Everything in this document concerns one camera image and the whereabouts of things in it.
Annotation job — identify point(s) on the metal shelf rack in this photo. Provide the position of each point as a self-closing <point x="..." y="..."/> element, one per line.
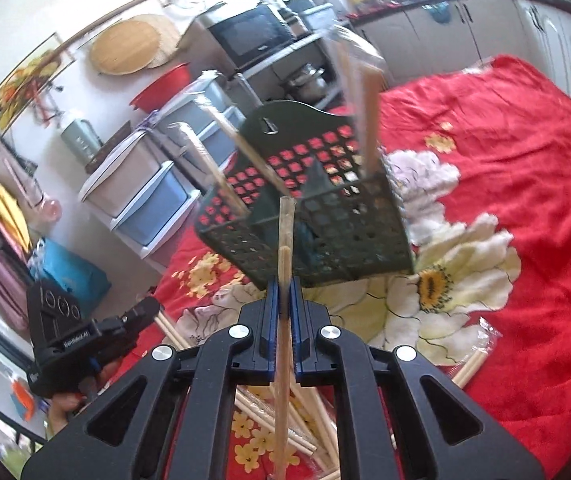
<point x="270" y="67"/>

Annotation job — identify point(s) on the pile of chopsticks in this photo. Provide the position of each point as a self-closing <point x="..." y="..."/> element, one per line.
<point x="468" y="371"/>

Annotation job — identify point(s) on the pastel plastic drawer tower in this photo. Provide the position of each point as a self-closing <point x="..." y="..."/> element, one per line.
<point x="145" y="205"/>

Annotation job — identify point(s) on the black microwave oven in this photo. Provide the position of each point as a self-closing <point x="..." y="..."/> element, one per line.
<point x="253" y="35"/>

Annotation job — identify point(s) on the blue plastic bag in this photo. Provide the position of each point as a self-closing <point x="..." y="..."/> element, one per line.
<point x="68" y="270"/>

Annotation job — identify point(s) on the white base cabinets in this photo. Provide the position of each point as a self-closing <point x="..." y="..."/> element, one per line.
<point x="515" y="35"/>

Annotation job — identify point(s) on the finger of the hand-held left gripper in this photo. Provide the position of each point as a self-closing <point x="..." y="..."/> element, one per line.
<point x="138" y="317"/>

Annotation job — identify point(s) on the round woven straw mat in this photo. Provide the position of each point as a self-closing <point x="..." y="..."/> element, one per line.
<point x="168" y="35"/>

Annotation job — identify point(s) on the blue hanging basket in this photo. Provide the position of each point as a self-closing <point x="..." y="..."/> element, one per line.
<point x="438" y="11"/>

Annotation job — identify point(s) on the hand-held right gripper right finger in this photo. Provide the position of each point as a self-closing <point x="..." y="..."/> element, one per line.
<point x="296" y="330"/>

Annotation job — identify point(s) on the steel cooking pot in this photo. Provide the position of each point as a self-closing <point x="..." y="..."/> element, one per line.
<point x="308" y="81"/>

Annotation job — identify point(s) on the red floral tablecloth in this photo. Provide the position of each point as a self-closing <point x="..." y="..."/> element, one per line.
<point x="515" y="185"/>

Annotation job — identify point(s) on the round bamboo tray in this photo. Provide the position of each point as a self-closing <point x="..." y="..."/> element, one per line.
<point x="125" y="47"/>

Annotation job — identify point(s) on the person's left hand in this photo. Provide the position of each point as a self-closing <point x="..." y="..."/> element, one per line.
<point x="63" y="410"/>

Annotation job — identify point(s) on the blue plastic drawer tower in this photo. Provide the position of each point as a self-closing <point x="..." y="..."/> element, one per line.
<point x="205" y="125"/>

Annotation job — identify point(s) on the grey plastic crate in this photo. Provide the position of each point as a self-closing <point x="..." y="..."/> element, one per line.
<point x="318" y="14"/>

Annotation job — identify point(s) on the red plastic basin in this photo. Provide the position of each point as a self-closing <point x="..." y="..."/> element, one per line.
<point x="163" y="87"/>

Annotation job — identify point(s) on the wooden chopstick pair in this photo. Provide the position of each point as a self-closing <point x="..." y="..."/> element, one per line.
<point x="368" y="110"/>
<point x="210" y="175"/>
<point x="250" y="160"/>
<point x="284" y="240"/>

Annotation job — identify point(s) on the colourful fruit wall poster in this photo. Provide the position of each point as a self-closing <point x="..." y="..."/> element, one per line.
<point x="25" y="85"/>

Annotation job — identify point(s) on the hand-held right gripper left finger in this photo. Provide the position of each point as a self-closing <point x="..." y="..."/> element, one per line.
<point x="273" y="330"/>

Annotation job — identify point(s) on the green perforated utensil holder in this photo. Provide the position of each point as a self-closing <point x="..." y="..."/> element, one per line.
<point x="345" y="240"/>

